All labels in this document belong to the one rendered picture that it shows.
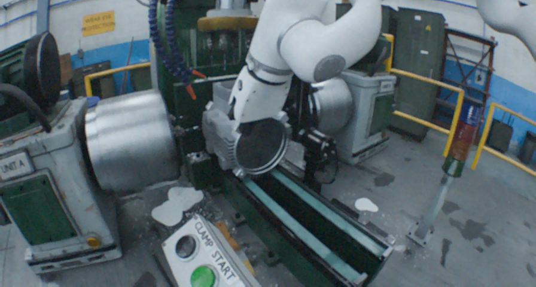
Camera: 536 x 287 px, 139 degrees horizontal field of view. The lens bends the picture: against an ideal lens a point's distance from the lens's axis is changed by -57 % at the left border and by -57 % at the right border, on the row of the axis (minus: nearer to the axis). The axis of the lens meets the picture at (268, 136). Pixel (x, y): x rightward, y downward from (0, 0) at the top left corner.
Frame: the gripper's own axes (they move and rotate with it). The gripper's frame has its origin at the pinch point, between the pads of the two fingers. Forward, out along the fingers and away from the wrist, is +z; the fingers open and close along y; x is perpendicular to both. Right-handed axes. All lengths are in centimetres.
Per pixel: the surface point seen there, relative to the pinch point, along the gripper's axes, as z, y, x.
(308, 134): 3.9, 17.5, -4.2
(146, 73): 247, 14, 347
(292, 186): 12.3, 10.4, -12.9
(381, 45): -14, 65, 15
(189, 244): -10.5, -20.9, -20.9
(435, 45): -8, 315, 62
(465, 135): -23, 33, -30
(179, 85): 8.6, -8.0, 25.8
